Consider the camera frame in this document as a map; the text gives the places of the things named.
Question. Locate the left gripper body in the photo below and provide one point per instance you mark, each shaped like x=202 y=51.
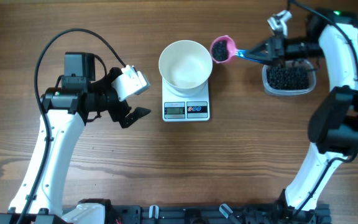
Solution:
x=117 y=109

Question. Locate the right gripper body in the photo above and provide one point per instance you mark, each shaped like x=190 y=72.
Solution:
x=282 y=48

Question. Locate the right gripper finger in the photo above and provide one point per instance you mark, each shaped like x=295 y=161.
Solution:
x=262 y=58
x=261 y=48

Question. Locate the pink scoop blue handle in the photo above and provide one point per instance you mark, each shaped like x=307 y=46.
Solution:
x=232 y=49

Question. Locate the black beans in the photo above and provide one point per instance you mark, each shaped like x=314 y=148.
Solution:
x=288 y=78
x=219 y=51

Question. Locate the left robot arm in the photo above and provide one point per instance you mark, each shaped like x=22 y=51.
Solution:
x=66 y=107

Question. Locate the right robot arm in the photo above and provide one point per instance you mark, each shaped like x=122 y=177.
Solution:
x=333 y=127

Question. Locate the white digital kitchen scale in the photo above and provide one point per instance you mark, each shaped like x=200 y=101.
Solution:
x=190 y=105

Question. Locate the white bowl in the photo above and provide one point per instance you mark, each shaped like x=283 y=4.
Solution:
x=185 y=65

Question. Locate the black beans in container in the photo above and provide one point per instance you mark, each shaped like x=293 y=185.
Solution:
x=288 y=78

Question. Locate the clear plastic container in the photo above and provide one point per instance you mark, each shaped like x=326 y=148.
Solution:
x=294 y=63

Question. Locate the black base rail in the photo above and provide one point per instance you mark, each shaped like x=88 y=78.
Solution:
x=257 y=214

